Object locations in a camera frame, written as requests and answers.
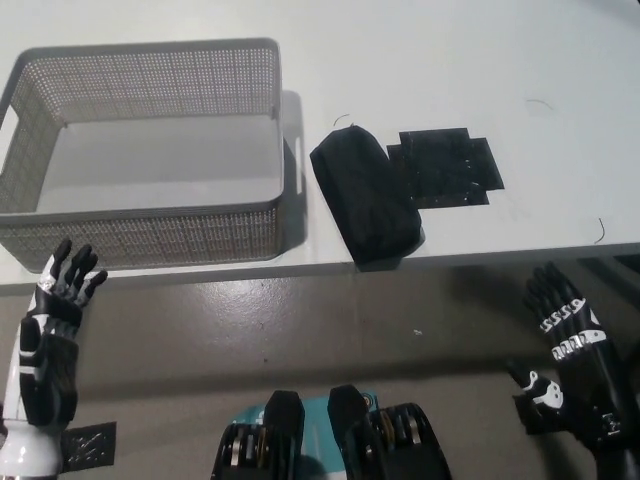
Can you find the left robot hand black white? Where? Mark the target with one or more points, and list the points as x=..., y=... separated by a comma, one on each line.
x=47, y=360

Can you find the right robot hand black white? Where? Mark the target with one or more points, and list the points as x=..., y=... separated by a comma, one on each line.
x=585, y=380

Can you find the black cloth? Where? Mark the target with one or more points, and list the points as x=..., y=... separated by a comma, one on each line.
x=365, y=195

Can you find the black floor tape patch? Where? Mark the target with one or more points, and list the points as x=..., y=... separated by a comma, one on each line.
x=90, y=445
x=522, y=412

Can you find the thin dark curved thread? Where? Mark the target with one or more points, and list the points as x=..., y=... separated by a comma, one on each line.
x=603, y=231
x=340, y=118

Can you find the grey perforated metal basket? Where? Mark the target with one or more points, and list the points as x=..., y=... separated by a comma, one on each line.
x=150, y=235

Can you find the robot body black teal blocks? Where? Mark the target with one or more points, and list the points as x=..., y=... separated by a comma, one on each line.
x=340, y=440

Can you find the black tape cross marker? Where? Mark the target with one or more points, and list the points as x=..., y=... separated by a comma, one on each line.
x=450, y=160

